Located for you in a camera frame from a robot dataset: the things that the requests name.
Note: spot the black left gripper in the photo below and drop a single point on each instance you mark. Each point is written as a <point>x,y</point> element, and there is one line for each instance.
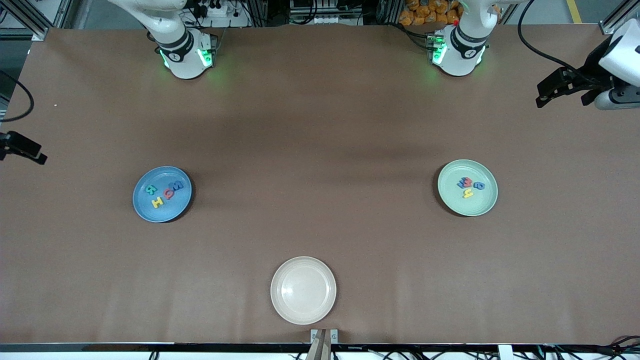
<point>591,71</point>

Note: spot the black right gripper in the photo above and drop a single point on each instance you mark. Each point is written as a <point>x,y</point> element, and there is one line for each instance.
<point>19,143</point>

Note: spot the blue foam lowercase a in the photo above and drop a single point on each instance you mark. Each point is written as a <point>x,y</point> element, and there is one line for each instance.
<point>480,186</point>

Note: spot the teal foam uppercase R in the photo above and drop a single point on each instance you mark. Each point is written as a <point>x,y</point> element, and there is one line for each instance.
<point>150,190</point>

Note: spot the blue foam lowercase m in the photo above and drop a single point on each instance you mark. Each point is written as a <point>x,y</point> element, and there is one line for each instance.
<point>460,184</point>

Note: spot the yellow foam lowercase h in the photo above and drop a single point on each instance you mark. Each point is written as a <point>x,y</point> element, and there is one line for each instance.
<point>468,194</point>

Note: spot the yellow foam uppercase H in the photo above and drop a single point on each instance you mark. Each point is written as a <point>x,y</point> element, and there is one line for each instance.
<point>157,202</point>

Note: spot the red foam uppercase Q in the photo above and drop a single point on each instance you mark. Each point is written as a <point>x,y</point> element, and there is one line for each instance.
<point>167,194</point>

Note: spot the blue foam uppercase W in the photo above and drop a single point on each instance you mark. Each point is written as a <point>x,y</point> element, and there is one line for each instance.
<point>178,186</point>

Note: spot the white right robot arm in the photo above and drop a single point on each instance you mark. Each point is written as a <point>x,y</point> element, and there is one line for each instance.
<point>172,45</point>

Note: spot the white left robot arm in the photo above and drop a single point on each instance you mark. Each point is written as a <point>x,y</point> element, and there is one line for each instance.
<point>462,40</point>

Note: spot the green plate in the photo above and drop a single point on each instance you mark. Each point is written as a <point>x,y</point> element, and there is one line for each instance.
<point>475,205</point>

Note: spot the blue plate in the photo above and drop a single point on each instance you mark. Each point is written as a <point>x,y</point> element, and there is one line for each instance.
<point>162,214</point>

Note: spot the beige plate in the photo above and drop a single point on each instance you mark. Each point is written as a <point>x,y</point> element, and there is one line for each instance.
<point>303,290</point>

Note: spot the green-lit left base box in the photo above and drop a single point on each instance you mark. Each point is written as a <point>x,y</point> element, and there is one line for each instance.
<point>439,50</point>

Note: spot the green-lit base box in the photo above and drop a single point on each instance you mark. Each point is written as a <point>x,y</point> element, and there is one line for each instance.
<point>207,55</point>
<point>439,50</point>

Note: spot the orange objects pile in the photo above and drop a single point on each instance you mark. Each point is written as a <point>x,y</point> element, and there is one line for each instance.
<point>415,15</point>

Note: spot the green-lit right base box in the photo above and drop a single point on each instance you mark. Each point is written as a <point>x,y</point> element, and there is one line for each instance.
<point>207,55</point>

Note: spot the white power strip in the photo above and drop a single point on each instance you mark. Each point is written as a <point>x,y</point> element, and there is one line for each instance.
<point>215,7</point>

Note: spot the aluminium frame profile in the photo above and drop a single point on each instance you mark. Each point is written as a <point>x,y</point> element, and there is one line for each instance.
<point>607,27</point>
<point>40,30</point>

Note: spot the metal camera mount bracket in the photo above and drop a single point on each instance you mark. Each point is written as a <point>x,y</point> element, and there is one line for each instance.
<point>315,334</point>

